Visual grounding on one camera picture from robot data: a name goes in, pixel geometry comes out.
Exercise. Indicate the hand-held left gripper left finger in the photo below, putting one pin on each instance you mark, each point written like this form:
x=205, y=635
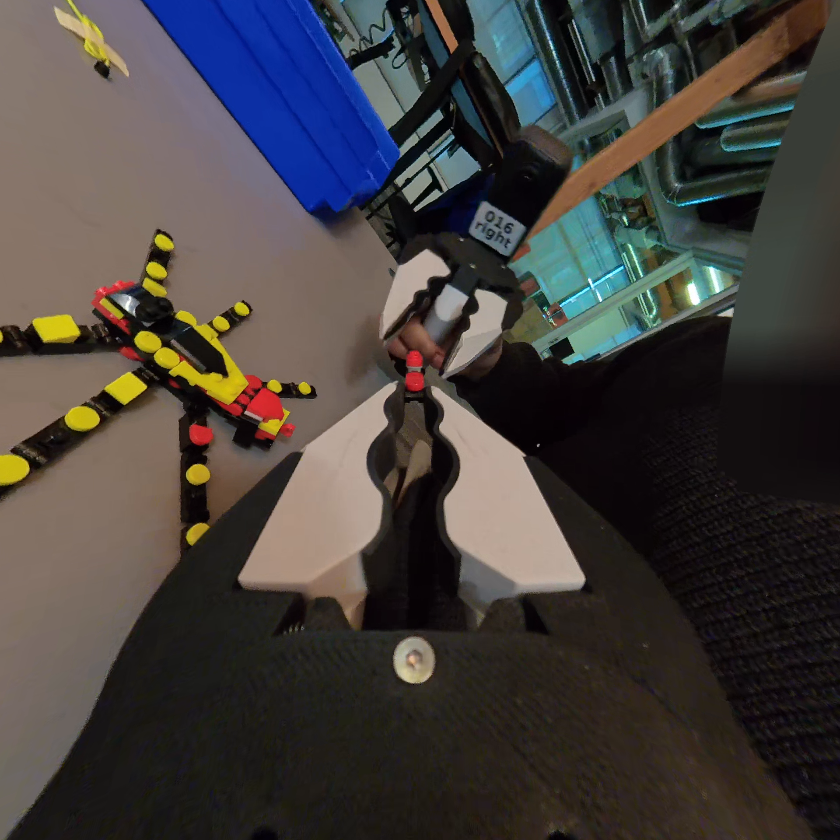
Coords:
x=315, y=518

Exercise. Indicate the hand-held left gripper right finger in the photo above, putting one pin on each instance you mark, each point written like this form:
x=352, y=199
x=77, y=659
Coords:
x=512, y=518

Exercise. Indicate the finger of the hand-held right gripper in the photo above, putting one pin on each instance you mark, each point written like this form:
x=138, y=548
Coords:
x=485, y=328
x=407, y=289

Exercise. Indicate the black red lego leg assembly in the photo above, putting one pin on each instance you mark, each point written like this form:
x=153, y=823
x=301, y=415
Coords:
x=414, y=379

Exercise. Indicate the person's right forearm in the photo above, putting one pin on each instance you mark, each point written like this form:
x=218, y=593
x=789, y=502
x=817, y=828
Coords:
x=558, y=394

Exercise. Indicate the black yellow lego spider model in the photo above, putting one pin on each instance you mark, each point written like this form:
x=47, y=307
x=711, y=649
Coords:
x=197, y=367

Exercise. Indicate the person's right hand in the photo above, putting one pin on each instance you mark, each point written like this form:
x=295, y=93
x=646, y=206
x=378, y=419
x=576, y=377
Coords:
x=417, y=344

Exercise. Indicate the black office desk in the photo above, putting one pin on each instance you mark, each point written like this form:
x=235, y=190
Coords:
x=459, y=111

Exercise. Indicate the wooden ceiling beam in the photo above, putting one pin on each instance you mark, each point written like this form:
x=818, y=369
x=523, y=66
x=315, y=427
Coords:
x=656, y=124

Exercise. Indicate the silver ventilation ducts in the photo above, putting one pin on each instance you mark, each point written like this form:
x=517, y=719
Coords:
x=741, y=131

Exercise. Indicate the blue plastic storage bin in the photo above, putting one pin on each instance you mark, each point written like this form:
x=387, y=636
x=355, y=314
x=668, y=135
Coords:
x=275, y=85

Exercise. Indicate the beige masking tape piece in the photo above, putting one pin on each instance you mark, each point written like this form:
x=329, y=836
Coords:
x=118, y=62

